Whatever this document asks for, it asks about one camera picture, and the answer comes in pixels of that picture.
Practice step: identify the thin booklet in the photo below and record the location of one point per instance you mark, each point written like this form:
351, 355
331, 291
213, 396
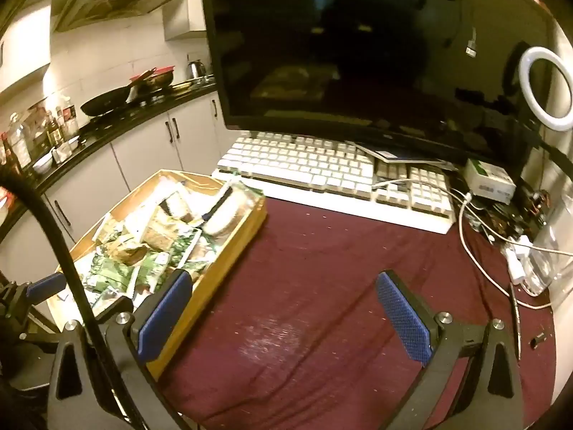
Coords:
403, 156

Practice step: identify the small black cap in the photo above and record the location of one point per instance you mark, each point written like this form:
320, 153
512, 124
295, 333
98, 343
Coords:
537, 340

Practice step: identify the white dropper bottle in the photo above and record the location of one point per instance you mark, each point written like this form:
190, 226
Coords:
515, 268

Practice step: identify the white wall cabinets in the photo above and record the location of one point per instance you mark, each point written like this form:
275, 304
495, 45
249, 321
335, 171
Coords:
27, 40

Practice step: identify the range hood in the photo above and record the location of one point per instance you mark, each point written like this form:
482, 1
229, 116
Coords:
116, 4

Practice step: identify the brown cardboard box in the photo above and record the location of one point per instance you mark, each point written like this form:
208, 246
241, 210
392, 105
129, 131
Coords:
232, 251

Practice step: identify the black frying pan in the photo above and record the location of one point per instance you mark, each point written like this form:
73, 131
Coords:
105, 102

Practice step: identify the white base cabinets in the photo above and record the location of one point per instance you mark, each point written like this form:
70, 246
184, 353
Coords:
143, 152

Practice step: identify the black pen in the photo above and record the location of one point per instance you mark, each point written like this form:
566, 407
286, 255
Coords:
515, 313

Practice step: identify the steel kettle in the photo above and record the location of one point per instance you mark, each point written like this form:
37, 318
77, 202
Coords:
195, 70

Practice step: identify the black kitchen countertop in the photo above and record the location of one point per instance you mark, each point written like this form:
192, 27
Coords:
112, 132

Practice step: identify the white computer keyboard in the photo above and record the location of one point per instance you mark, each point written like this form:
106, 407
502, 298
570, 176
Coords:
313, 165

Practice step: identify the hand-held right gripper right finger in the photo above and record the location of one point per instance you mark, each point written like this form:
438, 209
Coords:
403, 322

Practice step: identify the clear plastic container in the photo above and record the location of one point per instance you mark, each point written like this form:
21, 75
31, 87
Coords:
555, 255

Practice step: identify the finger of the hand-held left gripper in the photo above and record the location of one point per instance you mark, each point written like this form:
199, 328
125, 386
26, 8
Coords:
44, 287

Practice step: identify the row of condiment bottles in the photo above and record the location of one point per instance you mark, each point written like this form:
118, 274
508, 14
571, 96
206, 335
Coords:
27, 139

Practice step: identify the dark wok with red rim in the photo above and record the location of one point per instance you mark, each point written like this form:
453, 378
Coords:
156, 81

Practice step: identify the pile of assorted snack packets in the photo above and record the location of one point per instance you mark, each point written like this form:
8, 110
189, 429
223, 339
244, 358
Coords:
147, 233

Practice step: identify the maroon tablecloth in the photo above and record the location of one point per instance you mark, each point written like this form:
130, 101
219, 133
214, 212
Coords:
313, 277

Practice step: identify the black computer monitor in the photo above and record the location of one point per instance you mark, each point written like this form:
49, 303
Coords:
358, 53

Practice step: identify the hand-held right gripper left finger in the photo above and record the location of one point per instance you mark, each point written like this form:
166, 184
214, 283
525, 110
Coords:
165, 318

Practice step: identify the small white green carton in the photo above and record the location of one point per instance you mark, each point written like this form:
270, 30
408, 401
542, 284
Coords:
488, 179

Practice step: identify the white power adapter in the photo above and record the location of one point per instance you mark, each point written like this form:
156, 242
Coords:
523, 244

